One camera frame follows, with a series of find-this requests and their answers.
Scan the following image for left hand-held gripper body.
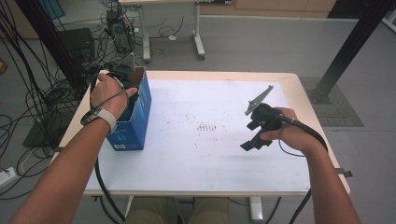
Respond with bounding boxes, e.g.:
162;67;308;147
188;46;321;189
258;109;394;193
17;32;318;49
106;51;137;90

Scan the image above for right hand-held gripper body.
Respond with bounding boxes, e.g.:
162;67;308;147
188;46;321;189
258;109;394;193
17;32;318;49
244;84;284;133

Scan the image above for blue cardboard box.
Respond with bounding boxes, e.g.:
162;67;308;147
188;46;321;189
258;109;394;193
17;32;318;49
106;66;153;152

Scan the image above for person's left hand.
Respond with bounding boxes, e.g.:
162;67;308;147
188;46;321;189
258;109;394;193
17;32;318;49
89;73;138;120

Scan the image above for person's right hand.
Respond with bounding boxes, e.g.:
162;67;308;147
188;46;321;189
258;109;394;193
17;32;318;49
260;106;321;157

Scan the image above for computer tower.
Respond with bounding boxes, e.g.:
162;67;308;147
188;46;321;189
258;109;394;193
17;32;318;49
106;8;134;54

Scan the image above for wristwatch with beige band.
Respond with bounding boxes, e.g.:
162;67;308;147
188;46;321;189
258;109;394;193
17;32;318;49
79;106;118;134

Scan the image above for black case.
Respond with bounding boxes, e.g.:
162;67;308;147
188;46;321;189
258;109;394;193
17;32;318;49
59;27;96;63

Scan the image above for white foam board mat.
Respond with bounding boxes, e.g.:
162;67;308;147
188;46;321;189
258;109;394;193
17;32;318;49
83;78;312;192

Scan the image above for white desk with metal legs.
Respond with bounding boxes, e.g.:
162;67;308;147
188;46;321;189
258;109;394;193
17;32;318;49
118;0;216;62

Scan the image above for teal panel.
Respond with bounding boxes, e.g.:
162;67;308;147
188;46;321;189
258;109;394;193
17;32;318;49
38;0;65;21

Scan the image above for wooden cabinet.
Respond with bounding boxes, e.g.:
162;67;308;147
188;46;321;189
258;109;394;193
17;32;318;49
199;0;338;19

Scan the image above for person's khaki pants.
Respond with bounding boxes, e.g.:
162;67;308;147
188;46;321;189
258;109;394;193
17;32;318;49
124;196;232;224

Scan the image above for white power strip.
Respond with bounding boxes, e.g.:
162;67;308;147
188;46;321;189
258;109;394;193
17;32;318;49
0;166;17;188

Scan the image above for thin grey wire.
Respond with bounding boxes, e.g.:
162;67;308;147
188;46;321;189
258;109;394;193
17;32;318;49
98;77;127;108

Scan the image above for thin black wire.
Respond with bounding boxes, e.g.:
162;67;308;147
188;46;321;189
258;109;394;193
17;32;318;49
277;130;307;158

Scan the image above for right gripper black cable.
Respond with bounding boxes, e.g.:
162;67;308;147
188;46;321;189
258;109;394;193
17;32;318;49
270;112;330;224

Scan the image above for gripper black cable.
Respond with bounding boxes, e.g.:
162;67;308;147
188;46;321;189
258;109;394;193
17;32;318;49
270;112;330;224
89;72;127;223

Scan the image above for black floor cable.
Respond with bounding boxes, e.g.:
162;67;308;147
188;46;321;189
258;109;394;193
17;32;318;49
148;17;185;40

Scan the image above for tangle of black cables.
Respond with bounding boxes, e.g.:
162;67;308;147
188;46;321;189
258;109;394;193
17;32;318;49
0;0;104;200

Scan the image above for black metal post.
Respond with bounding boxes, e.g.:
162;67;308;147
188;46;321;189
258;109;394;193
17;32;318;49
307;0;396;105
13;0;88;91

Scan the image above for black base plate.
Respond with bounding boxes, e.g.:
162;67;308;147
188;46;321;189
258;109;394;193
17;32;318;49
22;119;76;148

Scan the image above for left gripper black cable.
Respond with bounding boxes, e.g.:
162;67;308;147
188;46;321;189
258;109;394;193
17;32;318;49
89;72;127;223

